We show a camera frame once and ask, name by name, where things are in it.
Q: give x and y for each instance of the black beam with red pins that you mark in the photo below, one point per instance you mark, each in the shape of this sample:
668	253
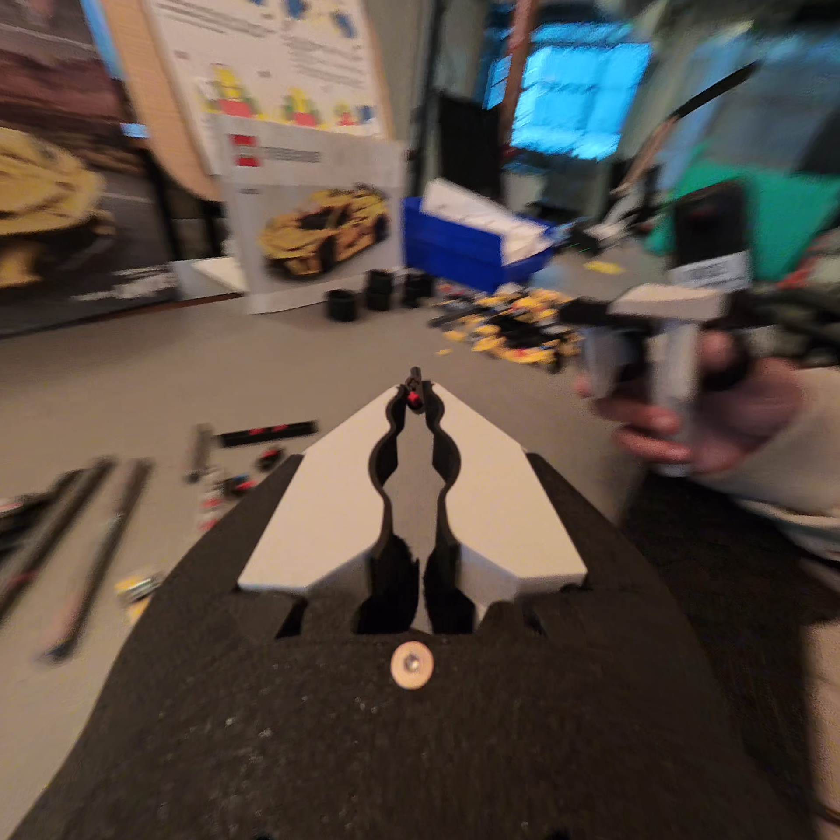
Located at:
266	434

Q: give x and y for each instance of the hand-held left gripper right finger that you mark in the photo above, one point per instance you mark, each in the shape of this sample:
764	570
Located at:
508	518

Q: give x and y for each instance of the grey desk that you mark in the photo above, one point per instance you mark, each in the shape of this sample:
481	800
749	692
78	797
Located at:
262	367

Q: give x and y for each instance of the person's right forearm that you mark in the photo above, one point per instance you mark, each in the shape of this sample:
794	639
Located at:
794	459

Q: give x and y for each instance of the blue plastic bin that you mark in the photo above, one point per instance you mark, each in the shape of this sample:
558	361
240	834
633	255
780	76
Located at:
459	253

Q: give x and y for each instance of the small black toy connector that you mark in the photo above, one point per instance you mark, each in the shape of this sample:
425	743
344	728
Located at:
413	390

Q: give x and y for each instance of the yellow car instruction booklet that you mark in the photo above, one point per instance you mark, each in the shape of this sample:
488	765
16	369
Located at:
315	229

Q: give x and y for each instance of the small black red toy piece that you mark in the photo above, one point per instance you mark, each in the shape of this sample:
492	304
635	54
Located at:
269	458

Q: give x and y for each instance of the dark cloth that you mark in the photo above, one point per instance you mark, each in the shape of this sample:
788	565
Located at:
722	623

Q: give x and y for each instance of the cluster of small toy pieces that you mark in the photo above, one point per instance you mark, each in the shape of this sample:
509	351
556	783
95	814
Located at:
226	499

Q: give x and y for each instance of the yellow car toy box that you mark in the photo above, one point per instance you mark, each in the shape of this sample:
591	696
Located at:
59	197

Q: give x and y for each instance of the pile of yellow black bricks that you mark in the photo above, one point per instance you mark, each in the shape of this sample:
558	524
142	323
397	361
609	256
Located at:
512	328

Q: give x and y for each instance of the person's beige garment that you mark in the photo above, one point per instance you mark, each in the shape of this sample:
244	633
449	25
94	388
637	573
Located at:
825	735

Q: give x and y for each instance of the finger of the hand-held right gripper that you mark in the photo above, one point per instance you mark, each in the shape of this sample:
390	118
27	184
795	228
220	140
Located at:
669	302

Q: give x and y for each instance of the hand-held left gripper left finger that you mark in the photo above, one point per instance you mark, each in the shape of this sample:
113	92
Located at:
315	518

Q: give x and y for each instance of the small yellow toy piece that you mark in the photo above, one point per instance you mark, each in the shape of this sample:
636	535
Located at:
138	587

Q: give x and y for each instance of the grey toy axle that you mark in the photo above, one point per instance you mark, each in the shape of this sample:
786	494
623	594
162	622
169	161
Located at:
200	453

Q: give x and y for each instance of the bright window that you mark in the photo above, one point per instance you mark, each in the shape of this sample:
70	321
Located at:
571	92

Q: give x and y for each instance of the black panel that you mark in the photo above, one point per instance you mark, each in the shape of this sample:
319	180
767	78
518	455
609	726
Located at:
469	148

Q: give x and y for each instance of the green board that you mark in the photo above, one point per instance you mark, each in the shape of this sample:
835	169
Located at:
781	210

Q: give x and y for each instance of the person's right hand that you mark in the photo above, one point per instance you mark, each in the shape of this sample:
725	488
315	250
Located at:
735	426

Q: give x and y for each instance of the flat yellow toy piece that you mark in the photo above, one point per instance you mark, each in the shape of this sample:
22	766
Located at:
604	267

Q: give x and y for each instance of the toy brick poster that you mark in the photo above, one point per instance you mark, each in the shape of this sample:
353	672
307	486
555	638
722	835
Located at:
275	59

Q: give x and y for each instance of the white paper bags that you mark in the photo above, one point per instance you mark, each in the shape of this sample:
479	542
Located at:
479	213

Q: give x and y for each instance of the long black toy beam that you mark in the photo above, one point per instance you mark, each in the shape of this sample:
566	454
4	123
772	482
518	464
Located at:
98	558
52	531

